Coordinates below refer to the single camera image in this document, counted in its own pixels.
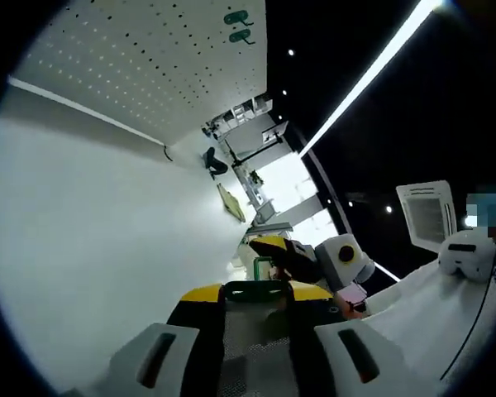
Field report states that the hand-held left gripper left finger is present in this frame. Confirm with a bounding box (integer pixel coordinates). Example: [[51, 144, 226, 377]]
[[107, 283, 227, 397]]

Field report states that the black curved headset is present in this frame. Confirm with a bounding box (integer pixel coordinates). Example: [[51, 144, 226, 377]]
[[202, 146, 230, 178]]

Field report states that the yellow-green cloth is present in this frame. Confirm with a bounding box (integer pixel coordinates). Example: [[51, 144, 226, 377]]
[[216, 182, 247, 224]]

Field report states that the white perforated mounting plate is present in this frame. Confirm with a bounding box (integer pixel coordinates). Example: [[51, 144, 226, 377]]
[[7, 0, 269, 163]]

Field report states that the ceiling air conditioner unit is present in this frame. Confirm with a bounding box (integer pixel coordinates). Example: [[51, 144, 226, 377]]
[[395, 179, 458, 252]]

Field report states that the ceiling strip light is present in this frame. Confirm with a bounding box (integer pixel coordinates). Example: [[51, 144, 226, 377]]
[[298, 0, 444, 159]]

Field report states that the black tripod stand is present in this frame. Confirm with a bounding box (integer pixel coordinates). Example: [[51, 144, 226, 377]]
[[227, 122, 289, 169]]

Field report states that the person's white shirt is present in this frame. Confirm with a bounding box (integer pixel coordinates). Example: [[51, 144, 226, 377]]
[[354, 242, 496, 397]]

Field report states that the black cable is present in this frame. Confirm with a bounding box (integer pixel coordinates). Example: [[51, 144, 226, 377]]
[[439, 256, 496, 382]]

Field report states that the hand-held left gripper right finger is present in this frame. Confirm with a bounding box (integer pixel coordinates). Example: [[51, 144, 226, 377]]
[[287, 280, 423, 397]]

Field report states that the person's right hand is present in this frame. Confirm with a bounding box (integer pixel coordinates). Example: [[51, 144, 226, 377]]
[[336, 285, 370, 320]]

